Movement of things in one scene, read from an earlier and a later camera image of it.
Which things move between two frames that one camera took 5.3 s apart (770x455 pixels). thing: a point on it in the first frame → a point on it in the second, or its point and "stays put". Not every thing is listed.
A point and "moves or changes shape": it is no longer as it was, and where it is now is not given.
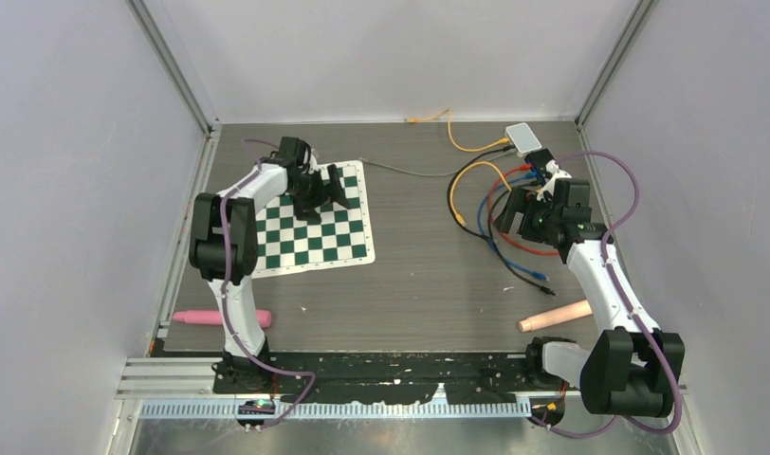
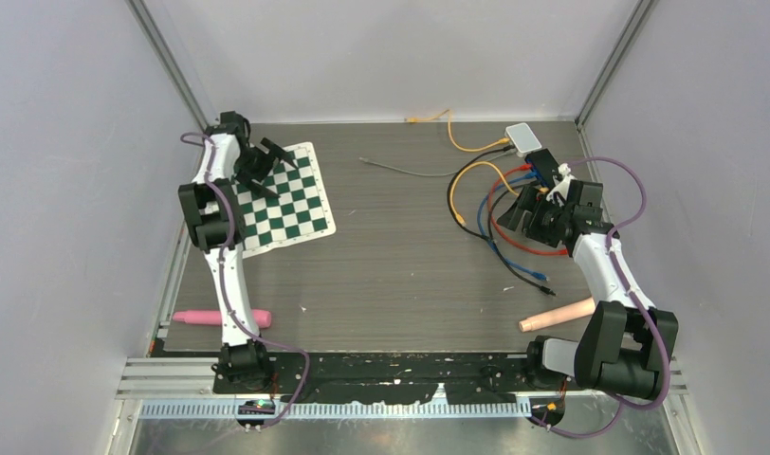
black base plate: x=461 y=377 stays put
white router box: x=522 y=138 stays put
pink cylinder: x=213 y=318 stays put
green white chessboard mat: x=343 y=237 moves or changes shape
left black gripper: x=305 y=209 → x=251 y=181
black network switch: x=540 y=158 stays put
